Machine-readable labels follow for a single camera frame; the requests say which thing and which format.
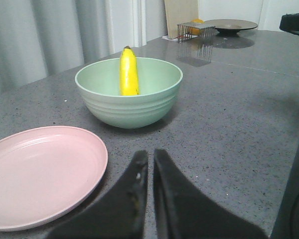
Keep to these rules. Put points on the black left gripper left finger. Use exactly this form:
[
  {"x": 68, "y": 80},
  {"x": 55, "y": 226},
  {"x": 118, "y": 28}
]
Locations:
[{"x": 119, "y": 214}]

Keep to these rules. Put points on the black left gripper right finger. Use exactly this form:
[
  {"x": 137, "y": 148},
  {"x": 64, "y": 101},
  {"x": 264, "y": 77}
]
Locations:
[{"x": 184, "y": 212}]

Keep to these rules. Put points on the yellow banana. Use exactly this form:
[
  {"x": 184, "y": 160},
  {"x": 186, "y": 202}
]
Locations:
[{"x": 129, "y": 81}]

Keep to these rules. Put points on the pink plate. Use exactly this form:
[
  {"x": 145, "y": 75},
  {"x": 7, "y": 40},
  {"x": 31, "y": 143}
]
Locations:
[{"x": 46, "y": 172}]

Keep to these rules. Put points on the green bowl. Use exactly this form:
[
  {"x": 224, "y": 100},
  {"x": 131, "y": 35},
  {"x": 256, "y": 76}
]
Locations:
[{"x": 159, "y": 82}]

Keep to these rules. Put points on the small yellow object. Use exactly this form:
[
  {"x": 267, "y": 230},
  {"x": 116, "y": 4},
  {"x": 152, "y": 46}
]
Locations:
[{"x": 197, "y": 21}]

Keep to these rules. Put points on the dark shallow dish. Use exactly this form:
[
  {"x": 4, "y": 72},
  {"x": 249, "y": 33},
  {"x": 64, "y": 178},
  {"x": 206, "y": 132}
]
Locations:
[{"x": 225, "y": 27}]

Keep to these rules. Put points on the grey curtain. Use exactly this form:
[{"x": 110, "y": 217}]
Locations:
[{"x": 39, "y": 38}]

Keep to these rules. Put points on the wooden board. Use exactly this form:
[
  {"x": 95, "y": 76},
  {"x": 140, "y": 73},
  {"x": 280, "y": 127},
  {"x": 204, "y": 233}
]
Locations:
[{"x": 177, "y": 12}]

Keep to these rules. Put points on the black device at edge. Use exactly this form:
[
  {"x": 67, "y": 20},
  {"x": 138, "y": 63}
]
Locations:
[{"x": 290, "y": 23}]

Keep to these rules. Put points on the metal wire rack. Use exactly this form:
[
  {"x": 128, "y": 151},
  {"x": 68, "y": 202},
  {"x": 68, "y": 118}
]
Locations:
[{"x": 189, "y": 30}]

